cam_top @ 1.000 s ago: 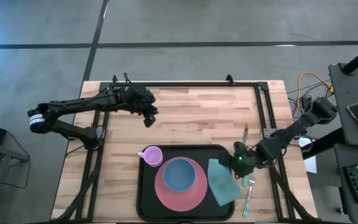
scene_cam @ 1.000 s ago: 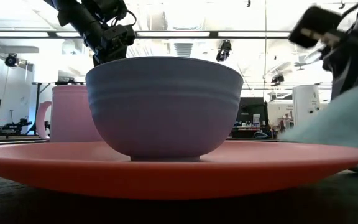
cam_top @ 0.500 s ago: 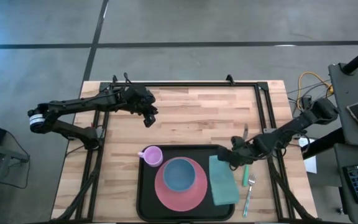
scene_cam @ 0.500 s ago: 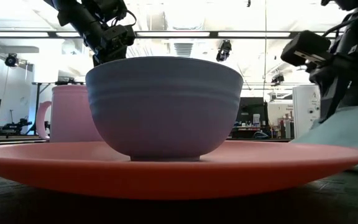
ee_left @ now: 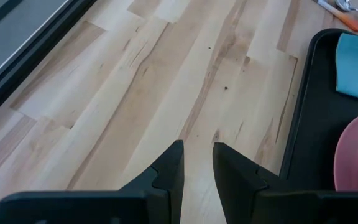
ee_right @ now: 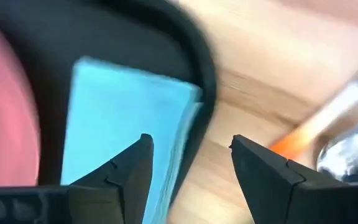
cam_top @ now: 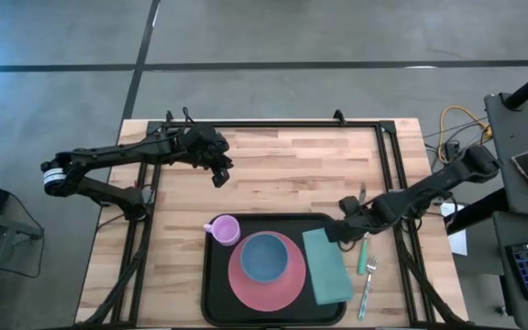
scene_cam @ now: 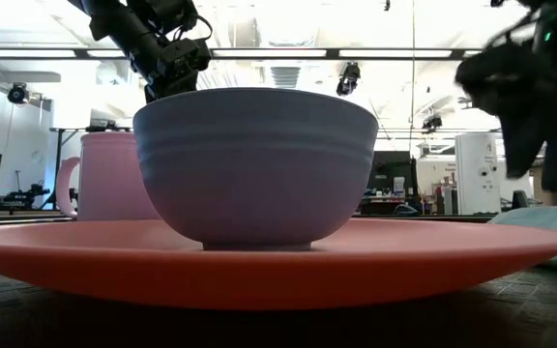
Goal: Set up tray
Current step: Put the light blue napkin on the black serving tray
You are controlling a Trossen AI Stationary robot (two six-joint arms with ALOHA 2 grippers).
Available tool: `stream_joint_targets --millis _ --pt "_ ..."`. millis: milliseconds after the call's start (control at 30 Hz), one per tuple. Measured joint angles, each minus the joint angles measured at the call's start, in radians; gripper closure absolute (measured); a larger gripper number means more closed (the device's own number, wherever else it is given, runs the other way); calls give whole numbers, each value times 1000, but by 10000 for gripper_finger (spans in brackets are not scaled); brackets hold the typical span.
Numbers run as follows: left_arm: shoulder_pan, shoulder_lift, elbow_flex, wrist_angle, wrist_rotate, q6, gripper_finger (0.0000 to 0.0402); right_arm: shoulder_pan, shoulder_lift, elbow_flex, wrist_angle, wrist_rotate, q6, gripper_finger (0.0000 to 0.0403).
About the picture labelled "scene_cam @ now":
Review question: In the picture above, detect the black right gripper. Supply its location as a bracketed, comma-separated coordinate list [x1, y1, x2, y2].
[454, 27, 557, 193]

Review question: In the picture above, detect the pink mug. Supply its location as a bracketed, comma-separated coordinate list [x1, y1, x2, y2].
[55, 130, 161, 223]

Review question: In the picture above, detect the pale lilac bowl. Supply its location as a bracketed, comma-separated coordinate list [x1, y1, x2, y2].
[132, 86, 380, 252]

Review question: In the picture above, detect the orange-red plastic plate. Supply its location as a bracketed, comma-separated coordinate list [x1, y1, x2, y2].
[0, 217, 557, 311]

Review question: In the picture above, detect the small black stand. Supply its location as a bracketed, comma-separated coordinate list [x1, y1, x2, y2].
[511, 189, 532, 211]

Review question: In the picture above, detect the white cabinet pillar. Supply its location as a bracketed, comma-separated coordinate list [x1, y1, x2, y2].
[454, 131, 503, 216]

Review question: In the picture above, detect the black monitor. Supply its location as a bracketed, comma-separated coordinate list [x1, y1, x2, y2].
[366, 150, 418, 195]

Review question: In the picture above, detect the black overhead light bar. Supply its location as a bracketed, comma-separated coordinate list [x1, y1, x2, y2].
[0, 46, 484, 62]

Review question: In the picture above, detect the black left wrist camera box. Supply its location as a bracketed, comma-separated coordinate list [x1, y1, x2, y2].
[159, 38, 214, 74]

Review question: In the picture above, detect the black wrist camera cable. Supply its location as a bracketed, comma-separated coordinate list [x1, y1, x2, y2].
[174, 13, 215, 45]

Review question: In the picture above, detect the black ceiling-hung camera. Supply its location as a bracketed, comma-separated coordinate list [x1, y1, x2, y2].
[6, 82, 32, 106]
[422, 113, 444, 132]
[335, 61, 363, 98]

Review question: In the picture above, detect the silver ceiling air duct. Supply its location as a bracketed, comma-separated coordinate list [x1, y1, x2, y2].
[269, 65, 305, 90]

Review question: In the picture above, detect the thin hanging black cable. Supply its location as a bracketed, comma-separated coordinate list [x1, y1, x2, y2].
[409, 0, 418, 156]

